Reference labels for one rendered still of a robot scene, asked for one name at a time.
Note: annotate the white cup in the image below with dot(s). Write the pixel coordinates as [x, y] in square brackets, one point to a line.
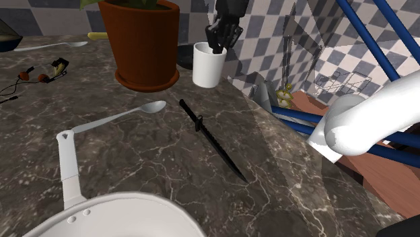
[206, 70]

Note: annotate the dark blue bowl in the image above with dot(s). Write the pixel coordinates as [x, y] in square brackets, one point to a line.
[8, 41]

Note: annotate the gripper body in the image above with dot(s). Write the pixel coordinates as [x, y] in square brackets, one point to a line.
[231, 7]

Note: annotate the silver spoon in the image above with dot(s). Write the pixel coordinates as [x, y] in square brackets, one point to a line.
[108, 119]
[42, 46]

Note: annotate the white pan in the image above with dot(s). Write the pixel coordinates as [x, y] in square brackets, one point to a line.
[108, 216]

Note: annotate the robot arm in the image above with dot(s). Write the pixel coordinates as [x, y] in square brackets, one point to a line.
[367, 118]

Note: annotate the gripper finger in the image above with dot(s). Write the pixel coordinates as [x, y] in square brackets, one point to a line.
[215, 36]
[234, 32]

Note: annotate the blue tube frame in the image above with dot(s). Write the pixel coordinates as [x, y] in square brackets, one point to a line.
[370, 41]

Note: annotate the black knife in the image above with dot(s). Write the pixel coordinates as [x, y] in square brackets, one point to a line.
[213, 141]

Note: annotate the yellow green toy figure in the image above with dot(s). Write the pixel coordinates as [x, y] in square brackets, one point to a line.
[283, 96]

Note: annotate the headphones with orange ear pads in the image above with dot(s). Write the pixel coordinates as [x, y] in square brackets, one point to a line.
[49, 76]

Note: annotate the plant in terracotta pot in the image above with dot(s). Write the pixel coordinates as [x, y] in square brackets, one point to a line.
[144, 42]

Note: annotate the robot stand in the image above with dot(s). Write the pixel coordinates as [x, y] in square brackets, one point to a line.
[402, 230]

